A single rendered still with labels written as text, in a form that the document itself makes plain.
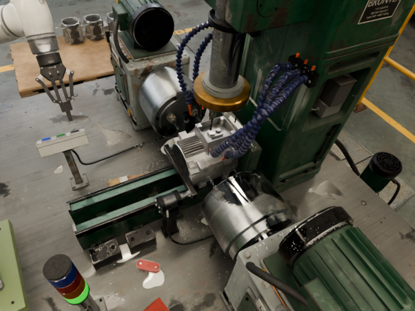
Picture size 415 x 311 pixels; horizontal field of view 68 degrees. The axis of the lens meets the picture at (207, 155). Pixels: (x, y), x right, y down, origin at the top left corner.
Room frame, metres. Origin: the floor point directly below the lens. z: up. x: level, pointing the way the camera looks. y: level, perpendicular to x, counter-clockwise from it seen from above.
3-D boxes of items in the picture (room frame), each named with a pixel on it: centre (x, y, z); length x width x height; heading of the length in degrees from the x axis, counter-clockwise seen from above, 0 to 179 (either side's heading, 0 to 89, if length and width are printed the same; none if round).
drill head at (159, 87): (1.07, 0.21, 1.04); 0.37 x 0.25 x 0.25; 33
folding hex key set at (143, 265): (0.40, 0.16, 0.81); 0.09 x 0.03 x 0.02; 83
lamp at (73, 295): (0.23, 0.30, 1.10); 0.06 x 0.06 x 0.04
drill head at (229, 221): (0.50, -0.17, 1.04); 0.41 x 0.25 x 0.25; 33
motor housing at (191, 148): (0.77, 0.01, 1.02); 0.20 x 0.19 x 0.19; 123
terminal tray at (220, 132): (0.80, -0.02, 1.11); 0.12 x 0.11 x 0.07; 123
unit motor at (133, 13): (1.29, 0.39, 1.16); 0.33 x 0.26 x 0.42; 33
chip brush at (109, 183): (0.76, 0.32, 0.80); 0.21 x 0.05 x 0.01; 118
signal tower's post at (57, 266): (0.23, 0.30, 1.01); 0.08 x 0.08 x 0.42; 33
